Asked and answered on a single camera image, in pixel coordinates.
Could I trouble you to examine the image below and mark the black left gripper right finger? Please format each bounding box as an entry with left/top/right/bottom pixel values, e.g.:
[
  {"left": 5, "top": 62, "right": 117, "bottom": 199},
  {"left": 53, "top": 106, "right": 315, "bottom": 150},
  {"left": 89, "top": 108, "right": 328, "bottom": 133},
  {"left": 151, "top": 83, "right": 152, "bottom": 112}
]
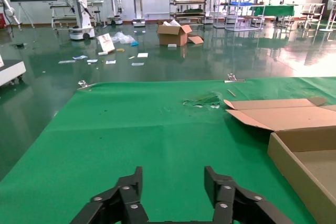
[{"left": 204, "top": 165, "right": 295, "bottom": 224}]

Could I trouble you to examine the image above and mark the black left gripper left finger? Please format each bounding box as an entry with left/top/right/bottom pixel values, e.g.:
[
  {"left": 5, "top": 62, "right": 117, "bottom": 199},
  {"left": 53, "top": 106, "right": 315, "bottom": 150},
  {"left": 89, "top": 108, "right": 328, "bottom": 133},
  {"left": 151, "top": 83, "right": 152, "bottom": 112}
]
[{"left": 69, "top": 166, "right": 149, "bottom": 224}]

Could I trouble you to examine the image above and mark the cardboard box with round holes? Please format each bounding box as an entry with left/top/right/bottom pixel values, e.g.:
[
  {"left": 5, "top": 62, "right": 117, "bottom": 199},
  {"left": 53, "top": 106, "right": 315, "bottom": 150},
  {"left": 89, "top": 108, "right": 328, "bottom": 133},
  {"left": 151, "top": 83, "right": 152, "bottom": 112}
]
[{"left": 223, "top": 97, "right": 336, "bottom": 224}]

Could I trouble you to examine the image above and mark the green table cloth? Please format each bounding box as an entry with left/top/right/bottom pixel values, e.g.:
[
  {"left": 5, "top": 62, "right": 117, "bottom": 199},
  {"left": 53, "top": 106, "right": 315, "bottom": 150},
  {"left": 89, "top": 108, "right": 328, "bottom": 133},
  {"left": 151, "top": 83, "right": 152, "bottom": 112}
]
[{"left": 0, "top": 76, "right": 336, "bottom": 224}]

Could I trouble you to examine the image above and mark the metal table clip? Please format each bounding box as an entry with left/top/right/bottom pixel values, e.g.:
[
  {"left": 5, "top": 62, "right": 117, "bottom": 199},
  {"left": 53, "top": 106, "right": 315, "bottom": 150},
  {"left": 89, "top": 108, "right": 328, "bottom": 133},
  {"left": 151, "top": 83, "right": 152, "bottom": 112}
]
[
  {"left": 224, "top": 73, "right": 245, "bottom": 83},
  {"left": 77, "top": 79, "right": 97, "bottom": 91}
]

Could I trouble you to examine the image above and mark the white printed carton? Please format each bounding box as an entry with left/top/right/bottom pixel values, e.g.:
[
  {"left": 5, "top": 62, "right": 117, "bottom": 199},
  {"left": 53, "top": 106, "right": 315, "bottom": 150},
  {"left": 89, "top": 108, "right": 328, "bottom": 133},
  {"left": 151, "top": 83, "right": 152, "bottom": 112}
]
[{"left": 96, "top": 34, "right": 116, "bottom": 54}]

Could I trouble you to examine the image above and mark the clear plastic bag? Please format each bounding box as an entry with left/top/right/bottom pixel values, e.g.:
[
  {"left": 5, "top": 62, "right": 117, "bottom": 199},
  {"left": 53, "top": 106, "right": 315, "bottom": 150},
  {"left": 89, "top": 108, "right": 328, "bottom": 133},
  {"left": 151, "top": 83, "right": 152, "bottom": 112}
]
[{"left": 111, "top": 31, "right": 136, "bottom": 45}]

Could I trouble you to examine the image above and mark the large open cardboard carton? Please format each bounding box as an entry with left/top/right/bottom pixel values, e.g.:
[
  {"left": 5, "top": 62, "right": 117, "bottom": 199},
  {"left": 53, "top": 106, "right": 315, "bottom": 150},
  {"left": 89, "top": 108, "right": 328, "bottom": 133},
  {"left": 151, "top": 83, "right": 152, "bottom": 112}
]
[{"left": 156, "top": 20, "right": 194, "bottom": 47}]

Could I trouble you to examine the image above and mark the white machine base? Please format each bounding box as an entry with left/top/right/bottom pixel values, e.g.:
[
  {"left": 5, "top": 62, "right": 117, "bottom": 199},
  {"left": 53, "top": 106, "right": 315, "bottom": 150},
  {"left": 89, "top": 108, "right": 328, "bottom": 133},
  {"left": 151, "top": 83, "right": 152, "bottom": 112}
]
[{"left": 0, "top": 53, "right": 27, "bottom": 88}]

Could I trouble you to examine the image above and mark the metal storage rack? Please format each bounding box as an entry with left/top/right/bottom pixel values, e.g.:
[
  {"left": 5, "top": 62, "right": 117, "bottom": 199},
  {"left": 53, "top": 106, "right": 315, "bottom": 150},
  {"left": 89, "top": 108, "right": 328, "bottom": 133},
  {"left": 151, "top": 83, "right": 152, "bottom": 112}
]
[{"left": 213, "top": 0, "right": 266, "bottom": 31}]

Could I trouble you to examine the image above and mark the white column robot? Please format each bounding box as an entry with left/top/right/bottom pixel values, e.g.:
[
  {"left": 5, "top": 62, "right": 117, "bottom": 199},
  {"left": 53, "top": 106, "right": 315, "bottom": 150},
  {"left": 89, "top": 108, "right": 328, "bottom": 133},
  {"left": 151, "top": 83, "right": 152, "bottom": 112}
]
[{"left": 104, "top": 0, "right": 124, "bottom": 26}]

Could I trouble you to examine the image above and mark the black stool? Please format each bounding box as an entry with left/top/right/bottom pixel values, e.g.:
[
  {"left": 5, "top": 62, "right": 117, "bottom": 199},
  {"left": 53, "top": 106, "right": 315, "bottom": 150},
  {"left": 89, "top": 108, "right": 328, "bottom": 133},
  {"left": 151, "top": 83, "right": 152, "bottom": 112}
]
[{"left": 93, "top": 10, "right": 102, "bottom": 27}]

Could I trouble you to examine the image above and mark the white mobile manipulator robot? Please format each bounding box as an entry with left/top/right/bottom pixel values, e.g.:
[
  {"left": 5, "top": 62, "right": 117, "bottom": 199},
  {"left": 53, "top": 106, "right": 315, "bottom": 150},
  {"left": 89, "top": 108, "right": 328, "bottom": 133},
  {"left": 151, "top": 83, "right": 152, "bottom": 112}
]
[{"left": 46, "top": 0, "right": 96, "bottom": 41}]

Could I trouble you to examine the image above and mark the green covered table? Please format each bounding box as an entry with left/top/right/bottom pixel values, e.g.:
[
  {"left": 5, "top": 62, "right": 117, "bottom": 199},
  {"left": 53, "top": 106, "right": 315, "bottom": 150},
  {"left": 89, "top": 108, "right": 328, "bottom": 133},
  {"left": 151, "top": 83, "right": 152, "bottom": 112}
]
[{"left": 249, "top": 4, "right": 296, "bottom": 17}]

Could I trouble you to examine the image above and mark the humanoid robot with outstretched arms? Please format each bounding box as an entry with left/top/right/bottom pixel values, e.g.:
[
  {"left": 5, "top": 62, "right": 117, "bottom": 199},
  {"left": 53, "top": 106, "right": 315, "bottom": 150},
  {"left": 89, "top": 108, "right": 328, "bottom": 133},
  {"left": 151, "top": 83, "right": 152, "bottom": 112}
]
[{"left": 119, "top": 0, "right": 152, "bottom": 27}]

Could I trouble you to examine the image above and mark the metal shelf cart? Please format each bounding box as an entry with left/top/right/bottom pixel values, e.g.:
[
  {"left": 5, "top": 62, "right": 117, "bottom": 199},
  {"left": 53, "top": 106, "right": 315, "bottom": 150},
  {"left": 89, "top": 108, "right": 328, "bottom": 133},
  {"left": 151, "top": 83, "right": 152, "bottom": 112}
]
[{"left": 169, "top": 0, "right": 207, "bottom": 25}]

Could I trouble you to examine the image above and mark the white workbench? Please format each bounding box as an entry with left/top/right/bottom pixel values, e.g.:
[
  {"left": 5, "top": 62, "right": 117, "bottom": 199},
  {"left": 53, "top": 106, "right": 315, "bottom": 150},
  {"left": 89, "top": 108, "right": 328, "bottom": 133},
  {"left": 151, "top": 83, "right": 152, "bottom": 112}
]
[{"left": 49, "top": 0, "right": 104, "bottom": 29}]

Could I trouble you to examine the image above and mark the white standing fan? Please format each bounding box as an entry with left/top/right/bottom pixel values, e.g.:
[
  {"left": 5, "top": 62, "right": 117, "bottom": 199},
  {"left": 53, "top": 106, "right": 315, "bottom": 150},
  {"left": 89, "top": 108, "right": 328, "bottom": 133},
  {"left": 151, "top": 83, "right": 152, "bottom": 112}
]
[{"left": 319, "top": 0, "right": 336, "bottom": 33}]

